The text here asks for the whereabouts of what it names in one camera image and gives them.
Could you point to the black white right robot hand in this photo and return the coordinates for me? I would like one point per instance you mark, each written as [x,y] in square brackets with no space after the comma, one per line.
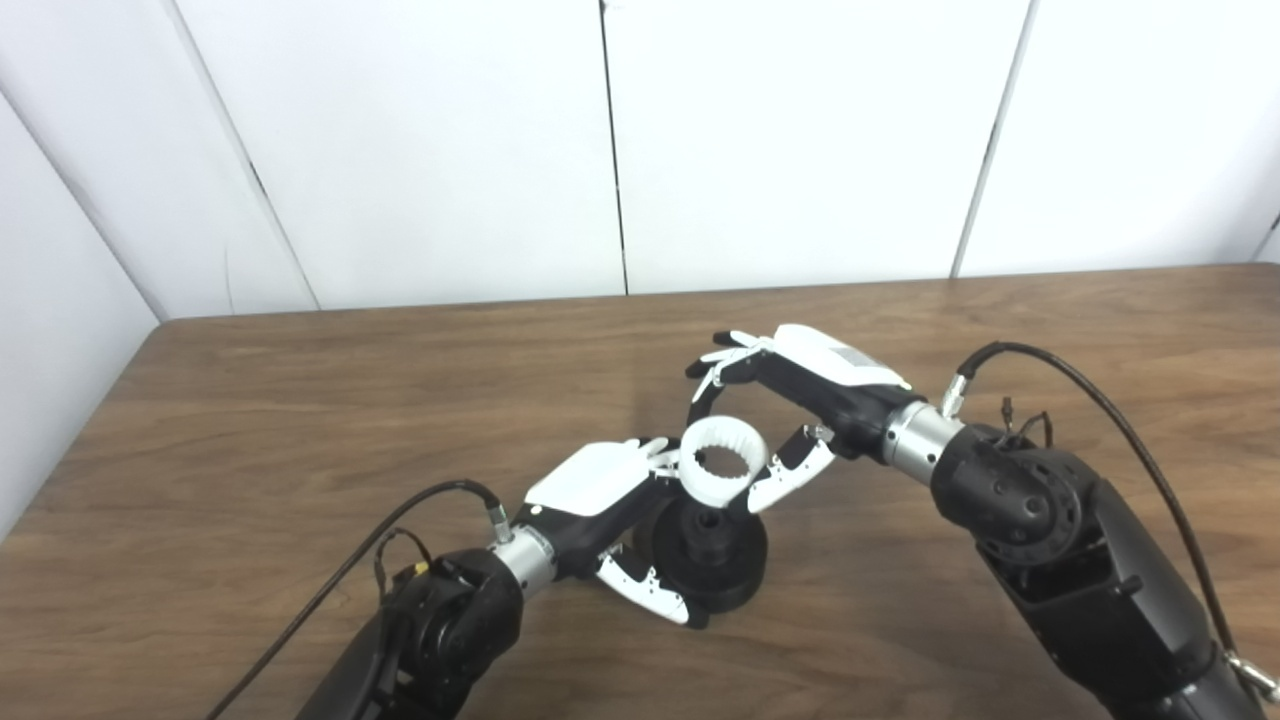
[830,385]

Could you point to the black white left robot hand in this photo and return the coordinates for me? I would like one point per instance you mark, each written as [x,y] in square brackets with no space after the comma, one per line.
[590,480]

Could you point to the round black plastic part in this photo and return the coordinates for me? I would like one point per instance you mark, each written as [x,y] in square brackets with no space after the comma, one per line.
[730,570]

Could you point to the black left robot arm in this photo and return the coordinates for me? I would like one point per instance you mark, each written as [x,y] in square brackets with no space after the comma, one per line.
[450,630]

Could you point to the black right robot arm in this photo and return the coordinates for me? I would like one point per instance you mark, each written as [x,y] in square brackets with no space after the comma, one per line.
[1090,560]

